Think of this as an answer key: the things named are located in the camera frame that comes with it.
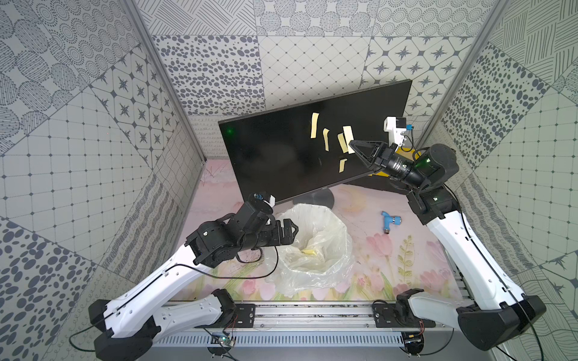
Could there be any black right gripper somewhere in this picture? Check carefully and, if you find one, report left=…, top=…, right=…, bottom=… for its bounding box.
left=348, top=141, right=427, bottom=192

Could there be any yellow sticky note bottom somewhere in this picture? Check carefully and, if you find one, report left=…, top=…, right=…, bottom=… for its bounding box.
left=339, top=159, right=347, bottom=173

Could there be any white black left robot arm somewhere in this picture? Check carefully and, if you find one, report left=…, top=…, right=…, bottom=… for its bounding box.
left=89, top=199, right=299, bottom=360

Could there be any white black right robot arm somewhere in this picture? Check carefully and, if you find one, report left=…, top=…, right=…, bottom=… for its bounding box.
left=349, top=140, right=546, bottom=350

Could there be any grey round monitor stand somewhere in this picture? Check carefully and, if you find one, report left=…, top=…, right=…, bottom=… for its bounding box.
left=292, top=189, right=335, bottom=209

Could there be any black computer monitor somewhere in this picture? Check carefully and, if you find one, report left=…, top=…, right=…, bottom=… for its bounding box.
left=218, top=80, right=412, bottom=202

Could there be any clear plastic trash bag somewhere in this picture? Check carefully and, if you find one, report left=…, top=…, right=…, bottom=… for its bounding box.
left=271, top=204, right=355, bottom=296

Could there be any blue pipe fitting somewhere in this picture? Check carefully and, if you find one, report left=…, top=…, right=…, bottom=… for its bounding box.
left=382, top=211, right=402, bottom=234

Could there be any small green circuit board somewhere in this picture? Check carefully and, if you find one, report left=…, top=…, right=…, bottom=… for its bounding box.
left=212, top=333, right=236, bottom=348

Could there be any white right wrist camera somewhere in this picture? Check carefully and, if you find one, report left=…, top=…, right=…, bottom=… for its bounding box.
left=383, top=116, right=413, bottom=147

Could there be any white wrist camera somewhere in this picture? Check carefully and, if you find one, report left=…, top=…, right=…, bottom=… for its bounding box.
left=383, top=116, right=413, bottom=147
left=254, top=193, right=276, bottom=208

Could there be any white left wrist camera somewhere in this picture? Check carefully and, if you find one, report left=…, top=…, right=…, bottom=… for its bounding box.
left=254, top=193, right=276, bottom=208

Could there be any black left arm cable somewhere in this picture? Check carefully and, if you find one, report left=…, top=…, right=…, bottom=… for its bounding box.
left=68, top=247, right=280, bottom=353

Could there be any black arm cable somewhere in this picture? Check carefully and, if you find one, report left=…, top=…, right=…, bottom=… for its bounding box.
left=68, top=247, right=280, bottom=353
left=401, top=134, right=546, bottom=361

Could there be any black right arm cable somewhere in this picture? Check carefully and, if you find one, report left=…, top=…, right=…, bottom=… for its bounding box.
left=401, top=134, right=546, bottom=361

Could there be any aluminium mounting rail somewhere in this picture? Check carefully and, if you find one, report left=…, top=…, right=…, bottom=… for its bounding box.
left=153, top=301, right=498, bottom=348

